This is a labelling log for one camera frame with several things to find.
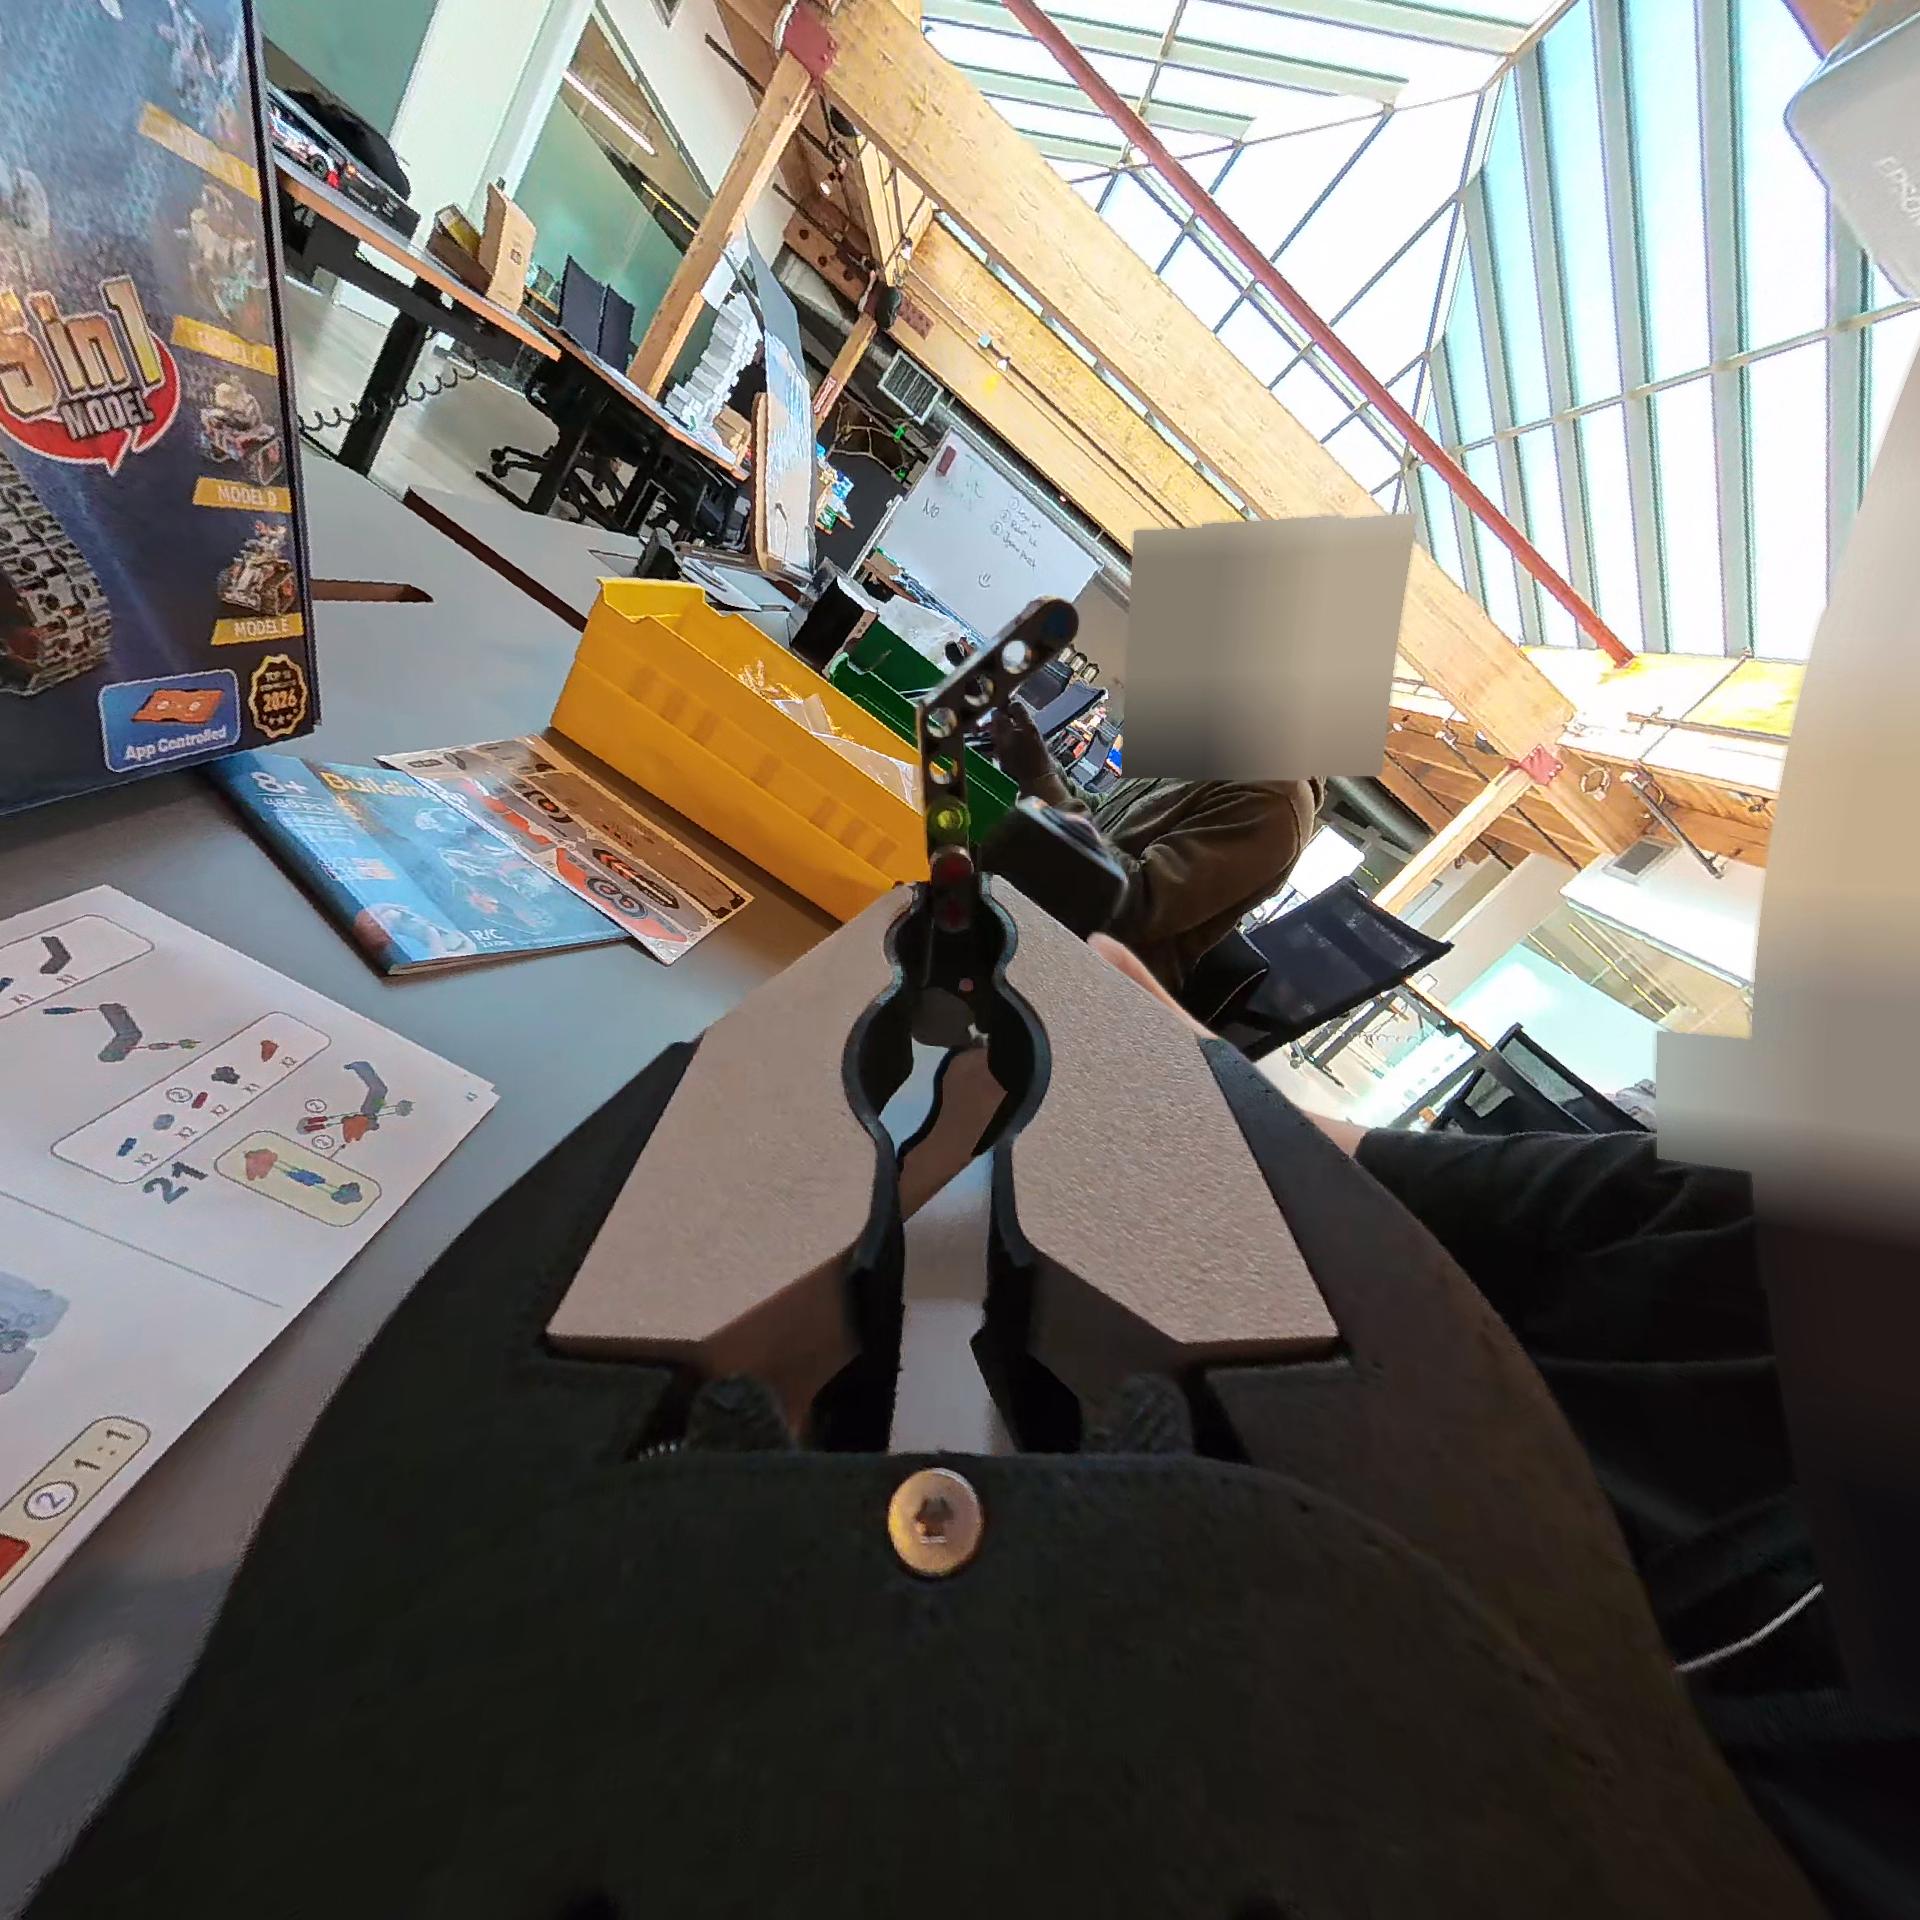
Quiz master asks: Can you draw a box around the printed sticker sheet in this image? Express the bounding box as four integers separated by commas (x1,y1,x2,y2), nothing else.
377,732,755,967

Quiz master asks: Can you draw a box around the black mesh office chair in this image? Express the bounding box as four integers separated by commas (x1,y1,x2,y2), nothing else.
1427,1024,1655,1139
1196,877,1454,1060

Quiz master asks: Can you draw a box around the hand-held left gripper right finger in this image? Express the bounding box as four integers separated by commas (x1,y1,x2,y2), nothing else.
977,883,1344,1453

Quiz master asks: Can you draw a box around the open white instruction booklet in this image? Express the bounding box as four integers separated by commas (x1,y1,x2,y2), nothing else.
0,885,499,1641

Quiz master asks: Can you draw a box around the blue cover instruction booklet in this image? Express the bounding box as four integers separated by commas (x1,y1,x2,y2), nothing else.
209,750,632,980

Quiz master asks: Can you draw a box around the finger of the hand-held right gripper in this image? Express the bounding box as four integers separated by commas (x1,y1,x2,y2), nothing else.
893,1046,1010,1211

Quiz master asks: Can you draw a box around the yellow plastic bin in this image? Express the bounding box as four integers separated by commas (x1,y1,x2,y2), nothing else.
549,576,936,925

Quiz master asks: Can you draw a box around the brown cardboard box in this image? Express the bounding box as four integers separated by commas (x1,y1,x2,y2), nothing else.
430,181,541,318

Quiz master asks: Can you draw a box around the red ceiling pipe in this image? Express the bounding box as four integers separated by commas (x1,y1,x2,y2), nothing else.
1001,0,1639,671

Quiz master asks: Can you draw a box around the white projector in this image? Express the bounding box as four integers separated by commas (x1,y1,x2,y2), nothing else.
1782,14,1920,302

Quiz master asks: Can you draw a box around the clear plastic bag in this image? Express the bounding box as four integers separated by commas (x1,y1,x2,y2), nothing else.
715,653,919,804

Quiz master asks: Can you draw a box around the large blue toy kit box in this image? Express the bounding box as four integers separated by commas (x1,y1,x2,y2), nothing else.
0,0,322,821

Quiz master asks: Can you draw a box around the thin white cable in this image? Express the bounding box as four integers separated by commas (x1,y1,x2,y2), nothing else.
1671,1582,1830,1674

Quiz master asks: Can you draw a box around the toy race car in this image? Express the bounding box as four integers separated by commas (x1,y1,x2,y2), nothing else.
265,83,414,204

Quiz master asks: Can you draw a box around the green plastic bin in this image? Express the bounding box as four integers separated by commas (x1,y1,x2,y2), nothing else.
828,619,1026,847

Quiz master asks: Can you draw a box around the whiteboard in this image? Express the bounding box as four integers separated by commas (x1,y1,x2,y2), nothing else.
866,427,1107,621

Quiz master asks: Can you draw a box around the small black box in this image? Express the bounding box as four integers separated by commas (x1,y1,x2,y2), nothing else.
790,575,883,674

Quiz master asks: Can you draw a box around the person's black shirt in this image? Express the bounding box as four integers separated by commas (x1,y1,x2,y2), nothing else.
1354,1124,1854,1920

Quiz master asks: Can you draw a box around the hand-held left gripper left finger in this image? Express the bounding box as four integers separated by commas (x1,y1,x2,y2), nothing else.
543,883,924,1451

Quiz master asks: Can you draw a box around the background work table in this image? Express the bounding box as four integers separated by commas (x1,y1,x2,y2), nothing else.
269,150,569,481
480,323,755,546

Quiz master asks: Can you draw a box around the dark grey angled toy beam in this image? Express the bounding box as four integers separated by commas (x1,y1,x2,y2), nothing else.
918,594,1081,804

